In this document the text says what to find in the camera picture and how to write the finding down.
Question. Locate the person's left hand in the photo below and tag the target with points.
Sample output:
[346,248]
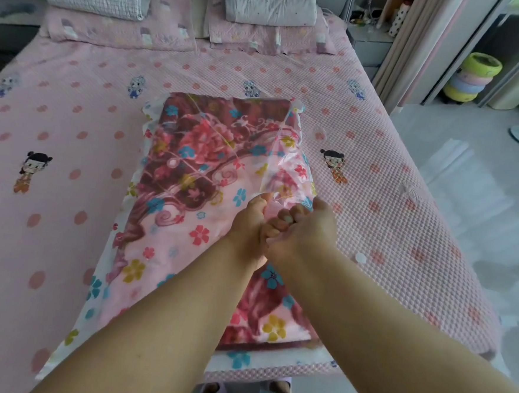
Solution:
[245,235]

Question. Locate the person's right hand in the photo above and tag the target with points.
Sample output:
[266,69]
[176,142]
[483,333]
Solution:
[310,237]

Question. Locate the white round valve cap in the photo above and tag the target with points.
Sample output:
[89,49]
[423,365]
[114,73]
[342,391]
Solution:
[360,258]

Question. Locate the red floral blanket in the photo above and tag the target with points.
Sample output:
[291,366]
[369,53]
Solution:
[191,154]

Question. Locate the flower-print plastic storage bag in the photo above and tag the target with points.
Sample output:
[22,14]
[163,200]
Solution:
[98,280]

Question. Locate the person's right forearm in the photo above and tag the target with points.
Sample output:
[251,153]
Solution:
[408,346]

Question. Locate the person's left forearm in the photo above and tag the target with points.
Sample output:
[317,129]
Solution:
[143,336]

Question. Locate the lilac right slipper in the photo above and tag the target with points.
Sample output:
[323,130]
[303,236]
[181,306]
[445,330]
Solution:
[281,381]

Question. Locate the white bedside cabinet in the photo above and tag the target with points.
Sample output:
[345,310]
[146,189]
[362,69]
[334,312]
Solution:
[369,49]
[11,35]

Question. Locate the pink cartoon bed sheet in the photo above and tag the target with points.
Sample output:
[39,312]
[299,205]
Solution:
[69,123]

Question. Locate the white pink curtain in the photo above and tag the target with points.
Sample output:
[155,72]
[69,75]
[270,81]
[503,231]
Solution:
[416,45]

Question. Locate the pastel striped round stool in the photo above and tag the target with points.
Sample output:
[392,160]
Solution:
[471,78]

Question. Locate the grey dotted quilt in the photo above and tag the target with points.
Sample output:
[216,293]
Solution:
[268,2]

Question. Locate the white black-dotted cylinder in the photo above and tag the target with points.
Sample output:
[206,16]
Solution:
[399,20]

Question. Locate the grey open shelf unit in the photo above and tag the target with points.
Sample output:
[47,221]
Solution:
[505,38]

